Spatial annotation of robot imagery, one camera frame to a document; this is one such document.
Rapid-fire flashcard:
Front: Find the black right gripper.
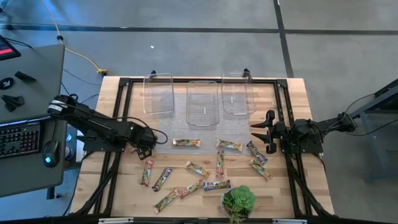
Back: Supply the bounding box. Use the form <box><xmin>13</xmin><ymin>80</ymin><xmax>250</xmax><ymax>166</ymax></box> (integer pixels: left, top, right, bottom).
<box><xmin>250</xmin><ymin>109</ymin><xmax>293</xmax><ymax>155</ymax></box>

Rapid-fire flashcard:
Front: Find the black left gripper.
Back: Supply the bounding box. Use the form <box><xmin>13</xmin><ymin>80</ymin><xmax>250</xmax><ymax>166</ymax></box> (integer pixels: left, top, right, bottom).
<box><xmin>132</xmin><ymin>126</ymin><xmax>157</xmax><ymax>161</ymax></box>

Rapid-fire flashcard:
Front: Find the green red granola bar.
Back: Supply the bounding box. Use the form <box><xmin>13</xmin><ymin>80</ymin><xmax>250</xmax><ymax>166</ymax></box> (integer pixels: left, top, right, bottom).
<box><xmin>177</xmin><ymin>179</ymin><xmax>205</xmax><ymax>199</ymax></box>
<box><xmin>140</xmin><ymin>159</ymin><xmax>154</xmax><ymax>188</ymax></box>
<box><xmin>216</xmin><ymin>150</ymin><xmax>226</xmax><ymax>179</ymax></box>

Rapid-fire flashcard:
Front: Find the green purple granola bar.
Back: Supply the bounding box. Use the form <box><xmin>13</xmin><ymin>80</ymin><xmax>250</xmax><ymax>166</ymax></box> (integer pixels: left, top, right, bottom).
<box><xmin>203</xmin><ymin>179</ymin><xmax>232</xmax><ymax>192</ymax></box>
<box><xmin>151</xmin><ymin>167</ymin><xmax>174</xmax><ymax>192</ymax></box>
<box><xmin>246</xmin><ymin>140</ymin><xmax>269</xmax><ymax>166</ymax></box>

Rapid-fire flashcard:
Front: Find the green orange granola bar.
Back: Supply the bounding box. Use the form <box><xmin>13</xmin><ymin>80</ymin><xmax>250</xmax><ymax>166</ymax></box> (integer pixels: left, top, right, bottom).
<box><xmin>172</xmin><ymin>138</ymin><xmax>201</xmax><ymax>147</ymax></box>
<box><xmin>184</xmin><ymin>161</ymin><xmax>211</xmax><ymax>179</ymax></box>
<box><xmin>215</xmin><ymin>139</ymin><xmax>244</xmax><ymax>152</ymax></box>
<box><xmin>249</xmin><ymin>157</ymin><xmax>274</xmax><ymax>181</ymax></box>
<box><xmin>153</xmin><ymin>189</ymin><xmax>180</xmax><ymax>215</ymax></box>

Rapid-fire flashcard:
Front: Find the grey woven table mat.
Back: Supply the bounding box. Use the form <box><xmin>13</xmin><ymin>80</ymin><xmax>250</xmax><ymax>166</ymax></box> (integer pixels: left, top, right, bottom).
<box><xmin>154</xmin><ymin>91</ymin><xmax>251</xmax><ymax>156</ymax></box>

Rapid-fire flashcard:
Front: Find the clear plastic bin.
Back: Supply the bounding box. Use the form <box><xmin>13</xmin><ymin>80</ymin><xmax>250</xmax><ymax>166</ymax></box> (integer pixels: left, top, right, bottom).
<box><xmin>142</xmin><ymin>72</ymin><xmax>175</xmax><ymax>119</ymax></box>
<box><xmin>185</xmin><ymin>80</ymin><xmax>221</xmax><ymax>130</ymax></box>
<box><xmin>221</xmin><ymin>70</ymin><xmax>257</xmax><ymax>119</ymax></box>

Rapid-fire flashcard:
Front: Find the green succulent in white pot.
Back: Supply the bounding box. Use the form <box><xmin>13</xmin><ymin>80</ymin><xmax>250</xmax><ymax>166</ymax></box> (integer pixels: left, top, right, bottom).
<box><xmin>221</xmin><ymin>185</ymin><xmax>257</xmax><ymax>224</ymax></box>

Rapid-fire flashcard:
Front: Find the black computer mouse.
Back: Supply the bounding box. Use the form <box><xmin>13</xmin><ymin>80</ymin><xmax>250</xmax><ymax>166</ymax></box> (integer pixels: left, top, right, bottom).
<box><xmin>42</xmin><ymin>139</ymin><xmax>62</xmax><ymax>169</ymax></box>

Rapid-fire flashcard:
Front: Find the grey metal side table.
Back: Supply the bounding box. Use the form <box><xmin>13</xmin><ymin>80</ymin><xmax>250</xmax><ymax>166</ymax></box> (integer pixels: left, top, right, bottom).
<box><xmin>351</xmin><ymin>78</ymin><xmax>398</xmax><ymax>184</ymax></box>

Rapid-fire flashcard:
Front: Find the grey desk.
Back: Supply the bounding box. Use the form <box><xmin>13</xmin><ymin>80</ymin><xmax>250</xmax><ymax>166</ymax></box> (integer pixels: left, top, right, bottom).
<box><xmin>0</xmin><ymin>43</ymin><xmax>68</xmax><ymax>198</ymax></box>

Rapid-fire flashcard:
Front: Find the black backlit keyboard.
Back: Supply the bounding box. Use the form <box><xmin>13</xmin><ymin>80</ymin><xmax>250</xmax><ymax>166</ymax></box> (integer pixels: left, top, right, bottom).
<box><xmin>0</xmin><ymin>121</ymin><xmax>43</xmax><ymax>159</ymax></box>

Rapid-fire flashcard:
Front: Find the black angular part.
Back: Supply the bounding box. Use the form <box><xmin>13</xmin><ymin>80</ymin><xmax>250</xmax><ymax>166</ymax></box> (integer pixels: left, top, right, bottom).
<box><xmin>1</xmin><ymin>95</ymin><xmax>25</xmax><ymax>113</ymax></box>

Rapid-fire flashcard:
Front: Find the small black bar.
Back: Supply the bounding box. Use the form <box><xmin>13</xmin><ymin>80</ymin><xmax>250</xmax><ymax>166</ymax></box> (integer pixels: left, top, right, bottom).
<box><xmin>14</xmin><ymin>70</ymin><xmax>37</xmax><ymax>83</ymax></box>

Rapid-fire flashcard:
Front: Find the round black disc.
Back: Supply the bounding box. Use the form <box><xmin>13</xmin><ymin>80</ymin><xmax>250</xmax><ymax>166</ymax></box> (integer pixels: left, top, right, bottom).
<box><xmin>0</xmin><ymin>77</ymin><xmax>15</xmax><ymax>90</ymax></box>

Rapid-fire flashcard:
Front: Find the black tablet with red screen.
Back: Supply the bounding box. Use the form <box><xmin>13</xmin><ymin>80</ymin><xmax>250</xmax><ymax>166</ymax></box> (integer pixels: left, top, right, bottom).
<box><xmin>0</xmin><ymin>34</ymin><xmax>22</xmax><ymax>62</ymax></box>

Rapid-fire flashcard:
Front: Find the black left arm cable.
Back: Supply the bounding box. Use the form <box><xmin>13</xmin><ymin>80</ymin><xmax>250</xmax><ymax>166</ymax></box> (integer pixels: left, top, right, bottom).
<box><xmin>123</xmin><ymin>116</ymin><xmax>169</xmax><ymax>146</ymax></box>

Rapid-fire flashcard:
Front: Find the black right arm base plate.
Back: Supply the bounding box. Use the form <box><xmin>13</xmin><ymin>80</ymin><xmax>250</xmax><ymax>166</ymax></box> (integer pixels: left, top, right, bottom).
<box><xmin>281</xmin><ymin>136</ymin><xmax>324</xmax><ymax>155</ymax></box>

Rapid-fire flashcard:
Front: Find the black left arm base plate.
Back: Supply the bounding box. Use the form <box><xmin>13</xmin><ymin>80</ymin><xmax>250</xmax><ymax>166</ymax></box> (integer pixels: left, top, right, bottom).
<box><xmin>76</xmin><ymin>133</ymin><xmax>127</xmax><ymax>153</ymax></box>

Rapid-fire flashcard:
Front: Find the silver metal bracket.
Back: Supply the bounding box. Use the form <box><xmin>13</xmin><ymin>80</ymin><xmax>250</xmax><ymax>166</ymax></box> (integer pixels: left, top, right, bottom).
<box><xmin>272</xmin><ymin>218</ymin><xmax>308</xmax><ymax>224</ymax></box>
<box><xmin>98</xmin><ymin>217</ymin><xmax>134</xmax><ymax>224</ymax></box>

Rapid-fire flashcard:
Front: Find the yellow extension cable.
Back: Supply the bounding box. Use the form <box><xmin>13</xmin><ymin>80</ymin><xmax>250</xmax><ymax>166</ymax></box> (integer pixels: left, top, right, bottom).
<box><xmin>40</xmin><ymin>0</ymin><xmax>109</xmax><ymax>77</ymax></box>

